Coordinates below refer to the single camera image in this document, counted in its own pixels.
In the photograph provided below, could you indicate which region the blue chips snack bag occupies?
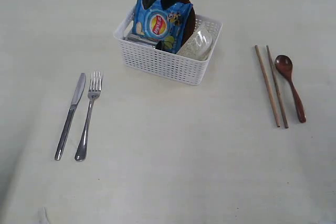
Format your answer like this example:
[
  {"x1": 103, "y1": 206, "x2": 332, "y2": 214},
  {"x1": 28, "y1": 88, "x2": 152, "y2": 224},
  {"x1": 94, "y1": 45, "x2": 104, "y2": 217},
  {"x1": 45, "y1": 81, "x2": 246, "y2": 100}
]
[{"x1": 132, "y1": 0, "x2": 193, "y2": 54}]

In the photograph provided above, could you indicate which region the brown wooden plate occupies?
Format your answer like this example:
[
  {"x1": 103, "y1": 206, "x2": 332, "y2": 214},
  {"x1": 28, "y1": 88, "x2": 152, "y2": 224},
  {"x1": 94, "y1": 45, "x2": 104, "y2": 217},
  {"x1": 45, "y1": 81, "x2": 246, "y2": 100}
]
[{"x1": 180, "y1": 0, "x2": 196, "y2": 46}]

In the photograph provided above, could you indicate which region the white ceramic bowl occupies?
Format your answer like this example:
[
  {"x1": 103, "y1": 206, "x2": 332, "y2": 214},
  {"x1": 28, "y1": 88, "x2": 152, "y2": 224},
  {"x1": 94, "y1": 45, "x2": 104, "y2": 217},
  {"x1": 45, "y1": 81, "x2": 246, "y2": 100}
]
[{"x1": 177, "y1": 23, "x2": 213, "y2": 61}]

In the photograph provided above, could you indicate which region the wooden chopstick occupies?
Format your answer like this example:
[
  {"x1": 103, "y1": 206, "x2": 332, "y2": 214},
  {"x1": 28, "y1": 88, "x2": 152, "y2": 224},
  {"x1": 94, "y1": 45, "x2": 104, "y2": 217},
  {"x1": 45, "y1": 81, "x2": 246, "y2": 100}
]
[
  {"x1": 266, "y1": 45, "x2": 289, "y2": 129},
  {"x1": 254, "y1": 45, "x2": 280, "y2": 127}
]

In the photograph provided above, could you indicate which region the silver fork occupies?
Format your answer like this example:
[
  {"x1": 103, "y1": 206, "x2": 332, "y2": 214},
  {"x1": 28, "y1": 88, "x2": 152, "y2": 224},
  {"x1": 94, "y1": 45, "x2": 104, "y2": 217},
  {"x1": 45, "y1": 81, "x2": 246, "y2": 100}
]
[{"x1": 75, "y1": 71, "x2": 103, "y2": 162}]

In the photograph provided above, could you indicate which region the dark wooden spoon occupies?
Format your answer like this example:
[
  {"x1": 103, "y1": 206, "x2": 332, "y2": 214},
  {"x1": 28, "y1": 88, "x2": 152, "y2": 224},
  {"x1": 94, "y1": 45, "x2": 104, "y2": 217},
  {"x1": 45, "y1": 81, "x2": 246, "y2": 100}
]
[{"x1": 275, "y1": 55, "x2": 307, "y2": 123}]

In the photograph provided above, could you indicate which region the silver table knife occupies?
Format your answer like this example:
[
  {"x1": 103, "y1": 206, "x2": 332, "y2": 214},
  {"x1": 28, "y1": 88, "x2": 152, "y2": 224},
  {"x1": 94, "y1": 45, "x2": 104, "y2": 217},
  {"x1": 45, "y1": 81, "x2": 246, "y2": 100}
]
[{"x1": 54, "y1": 73, "x2": 86, "y2": 161}]

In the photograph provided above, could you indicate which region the stainless steel cup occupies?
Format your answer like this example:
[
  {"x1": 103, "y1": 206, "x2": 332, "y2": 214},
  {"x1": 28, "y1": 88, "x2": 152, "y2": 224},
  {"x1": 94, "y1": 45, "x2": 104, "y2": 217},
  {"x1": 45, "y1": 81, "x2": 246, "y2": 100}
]
[{"x1": 124, "y1": 34, "x2": 157, "y2": 49}]

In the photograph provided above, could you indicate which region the white perforated plastic basket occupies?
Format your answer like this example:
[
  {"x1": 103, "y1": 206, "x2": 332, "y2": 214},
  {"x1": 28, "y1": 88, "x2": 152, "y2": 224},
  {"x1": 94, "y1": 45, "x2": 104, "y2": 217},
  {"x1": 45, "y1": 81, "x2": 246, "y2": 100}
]
[{"x1": 113, "y1": 6, "x2": 223, "y2": 86}]

